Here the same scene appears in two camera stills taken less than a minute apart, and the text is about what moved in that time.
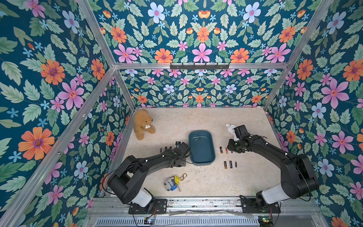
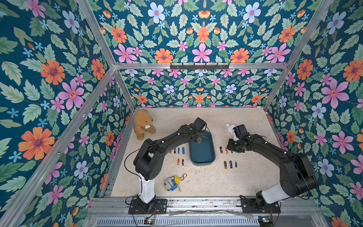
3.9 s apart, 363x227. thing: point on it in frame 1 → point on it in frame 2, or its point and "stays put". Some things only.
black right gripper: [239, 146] stays put
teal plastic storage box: [202, 147] stays put
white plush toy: [230, 129] stays put
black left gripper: [184, 161] → [199, 140]
